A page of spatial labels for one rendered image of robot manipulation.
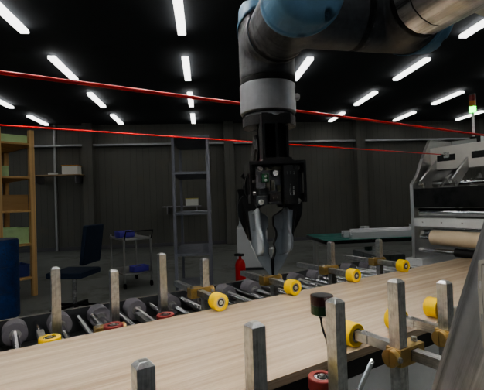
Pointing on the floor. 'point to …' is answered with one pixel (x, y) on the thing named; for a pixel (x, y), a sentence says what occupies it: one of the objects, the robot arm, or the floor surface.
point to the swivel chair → (90, 241)
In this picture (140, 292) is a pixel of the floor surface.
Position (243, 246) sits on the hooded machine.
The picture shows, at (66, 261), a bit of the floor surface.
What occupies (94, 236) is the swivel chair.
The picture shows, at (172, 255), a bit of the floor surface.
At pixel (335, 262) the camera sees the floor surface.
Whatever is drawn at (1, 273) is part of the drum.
